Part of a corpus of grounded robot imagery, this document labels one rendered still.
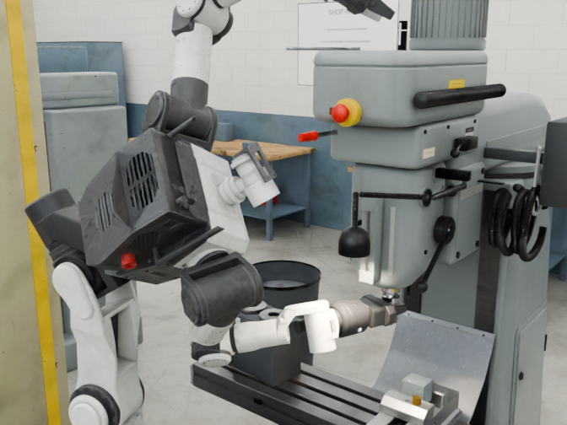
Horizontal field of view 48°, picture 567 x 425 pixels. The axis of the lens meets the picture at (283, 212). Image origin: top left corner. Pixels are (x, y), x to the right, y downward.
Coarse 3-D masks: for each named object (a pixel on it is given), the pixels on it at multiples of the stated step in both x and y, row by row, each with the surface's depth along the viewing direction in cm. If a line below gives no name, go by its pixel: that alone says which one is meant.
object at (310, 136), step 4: (308, 132) 143; (312, 132) 144; (316, 132) 145; (320, 132) 147; (324, 132) 148; (328, 132) 149; (332, 132) 151; (336, 132) 152; (300, 136) 142; (304, 136) 142; (308, 136) 143; (312, 136) 144; (316, 136) 145; (320, 136) 147; (324, 136) 149; (300, 140) 142; (304, 140) 142; (308, 140) 143; (312, 140) 145
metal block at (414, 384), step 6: (408, 378) 167; (414, 378) 167; (420, 378) 167; (426, 378) 167; (402, 384) 167; (408, 384) 166; (414, 384) 164; (420, 384) 164; (426, 384) 164; (402, 390) 167; (408, 390) 166; (414, 390) 165; (420, 390) 164; (426, 390) 165; (420, 396) 164; (426, 396) 165
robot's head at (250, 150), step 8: (256, 144) 136; (240, 152) 135; (248, 152) 134; (256, 152) 136; (232, 160) 137; (256, 160) 134; (264, 160) 136; (256, 168) 134; (272, 168) 136; (264, 176) 134; (272, 176) 136
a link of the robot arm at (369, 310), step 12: (348, 300) 160; (360, 300) 165; (372, 300) 165; (360, 312) 157; (372, 312) 159; (384, 312) 161; (396, 312) 161; (360, 324) 157; (372, 324) 160; (384, 324) 162
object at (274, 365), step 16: (240, 320) 197; (256, 320) 193; (256, 352) 194; (272, 352) 189; (288, 352) 193; (240, 368) 202; (256, 368) 195; (272, 368) 190; (288, 368) 194; (272, 384) 191
